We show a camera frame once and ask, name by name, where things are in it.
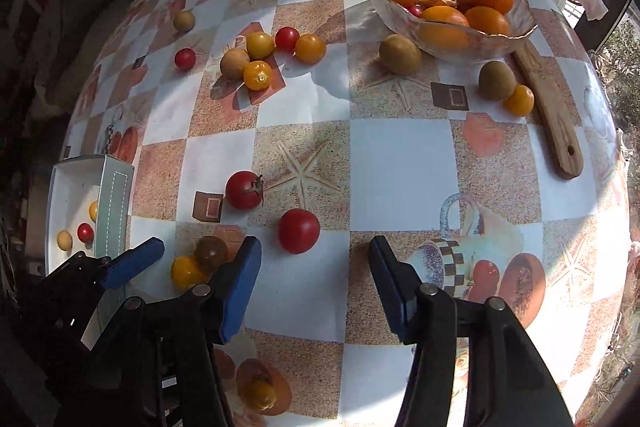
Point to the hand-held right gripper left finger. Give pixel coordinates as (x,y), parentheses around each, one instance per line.
(242,292)

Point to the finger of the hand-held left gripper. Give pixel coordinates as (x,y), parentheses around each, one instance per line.
(132,263)

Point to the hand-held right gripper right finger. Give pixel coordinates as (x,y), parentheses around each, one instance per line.
(392,292)

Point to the brown cherry tomato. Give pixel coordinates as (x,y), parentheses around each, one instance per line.
(210,251)

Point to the pale yellow cherry tomato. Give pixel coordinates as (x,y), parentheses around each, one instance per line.
(64,240)

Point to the large red tomato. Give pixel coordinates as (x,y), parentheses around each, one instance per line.
(299,231)

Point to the white cardboard box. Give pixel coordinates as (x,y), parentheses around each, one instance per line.
(70,192)

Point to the red tomato with stem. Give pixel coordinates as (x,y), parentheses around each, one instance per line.
(242,190)

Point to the checkered printed tablecloth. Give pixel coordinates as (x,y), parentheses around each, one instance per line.
(395,167)

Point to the large kiwi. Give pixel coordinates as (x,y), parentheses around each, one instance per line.
(399,53)

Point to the long wooden board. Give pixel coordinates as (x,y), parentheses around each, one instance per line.
(547,107)

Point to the small kiwi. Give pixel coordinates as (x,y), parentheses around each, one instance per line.
(184,21)

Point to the scalloped glass bowl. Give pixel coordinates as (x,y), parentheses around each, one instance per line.
(500,42)

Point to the small red cherry tomato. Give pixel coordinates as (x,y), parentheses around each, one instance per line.
(415,10)

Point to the dried physalis husk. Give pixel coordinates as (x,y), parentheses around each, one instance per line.
(436,1)

